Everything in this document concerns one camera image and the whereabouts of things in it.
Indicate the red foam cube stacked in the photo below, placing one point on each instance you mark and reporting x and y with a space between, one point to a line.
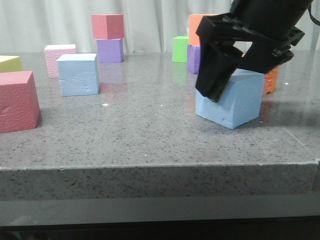
108 26

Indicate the chipped orange foam cube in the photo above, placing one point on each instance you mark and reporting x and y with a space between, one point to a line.
270 80

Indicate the purple foam cube left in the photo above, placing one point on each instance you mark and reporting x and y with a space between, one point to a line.
110 50

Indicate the purple foam cube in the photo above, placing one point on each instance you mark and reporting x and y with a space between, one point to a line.
110 50
193 58

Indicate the light blue foam cube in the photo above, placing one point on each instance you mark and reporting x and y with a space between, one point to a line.
239 103
78 74

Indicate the green foam cube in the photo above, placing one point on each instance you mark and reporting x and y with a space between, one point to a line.
179 49

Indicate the large red foam cube front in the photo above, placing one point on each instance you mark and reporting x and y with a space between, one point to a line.
19 106

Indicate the yellow foam cube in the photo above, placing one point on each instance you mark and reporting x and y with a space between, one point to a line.
10 63

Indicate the pink foam cube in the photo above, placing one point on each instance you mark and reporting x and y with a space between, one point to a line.
53 52

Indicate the grey curtain backdrop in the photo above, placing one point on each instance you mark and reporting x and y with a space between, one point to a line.
27 26

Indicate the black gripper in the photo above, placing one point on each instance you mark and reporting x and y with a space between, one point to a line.
270 22

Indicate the purple foam cube right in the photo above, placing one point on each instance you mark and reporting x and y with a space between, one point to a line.
193 58

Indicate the orange foam cube stacked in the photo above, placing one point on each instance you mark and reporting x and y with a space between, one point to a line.
194 21

